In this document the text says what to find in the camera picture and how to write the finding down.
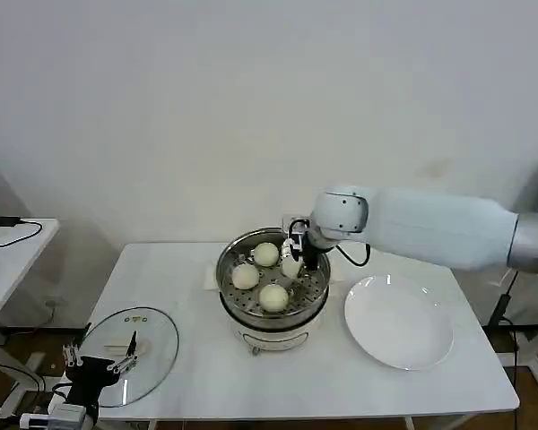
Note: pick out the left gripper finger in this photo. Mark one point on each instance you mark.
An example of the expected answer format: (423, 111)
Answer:
(132, 349)
(73, 354)

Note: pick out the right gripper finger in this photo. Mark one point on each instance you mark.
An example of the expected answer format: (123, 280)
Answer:
(291, 250)
(312, 263)

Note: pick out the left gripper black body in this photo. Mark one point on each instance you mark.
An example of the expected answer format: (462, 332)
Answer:
(89, 376)

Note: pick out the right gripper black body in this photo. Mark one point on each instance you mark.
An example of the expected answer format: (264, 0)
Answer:
(307, 242)

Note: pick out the white steamed bun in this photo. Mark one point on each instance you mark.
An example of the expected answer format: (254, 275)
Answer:
(291, 269)
(266, 254)
(245, 276)
(273, 298)

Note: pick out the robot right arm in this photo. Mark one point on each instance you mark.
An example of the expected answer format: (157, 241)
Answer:
(430, 224)

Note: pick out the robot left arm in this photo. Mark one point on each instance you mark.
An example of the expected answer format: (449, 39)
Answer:
(67, 414)

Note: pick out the steel steamer basket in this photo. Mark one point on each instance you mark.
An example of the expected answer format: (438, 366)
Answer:
(316, 286)

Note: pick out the glass lid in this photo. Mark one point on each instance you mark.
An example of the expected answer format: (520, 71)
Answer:
(157, 331)

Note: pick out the white electric cooker pot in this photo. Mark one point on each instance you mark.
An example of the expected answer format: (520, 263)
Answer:
(273, 333)

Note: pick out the white side desk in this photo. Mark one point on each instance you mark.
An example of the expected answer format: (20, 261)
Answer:
(22, 264)

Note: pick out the white plate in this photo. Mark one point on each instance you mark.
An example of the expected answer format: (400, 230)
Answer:
(399, 322)

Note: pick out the small black box device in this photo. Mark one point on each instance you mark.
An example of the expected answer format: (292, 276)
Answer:
(5, 221)

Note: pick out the white desk with laptop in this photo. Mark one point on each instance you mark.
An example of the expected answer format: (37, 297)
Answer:
(535, 349)

